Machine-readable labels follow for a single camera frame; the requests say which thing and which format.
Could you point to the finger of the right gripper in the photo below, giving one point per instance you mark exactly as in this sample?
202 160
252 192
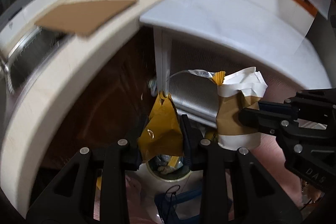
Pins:
91 187

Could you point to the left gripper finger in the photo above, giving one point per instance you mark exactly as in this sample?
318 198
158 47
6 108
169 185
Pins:
236 188

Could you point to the brown white paper cup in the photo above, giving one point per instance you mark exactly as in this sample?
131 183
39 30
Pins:
237 91

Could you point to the yellow wrapper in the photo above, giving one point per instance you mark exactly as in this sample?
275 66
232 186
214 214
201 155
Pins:
162 134

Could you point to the white trash bin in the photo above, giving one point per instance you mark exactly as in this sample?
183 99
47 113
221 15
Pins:
168 181

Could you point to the white appliance with grille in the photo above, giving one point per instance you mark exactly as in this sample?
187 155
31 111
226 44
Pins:
227 35

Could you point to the brown cardboard sheet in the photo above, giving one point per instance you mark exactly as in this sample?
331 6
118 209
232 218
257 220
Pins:
82 18

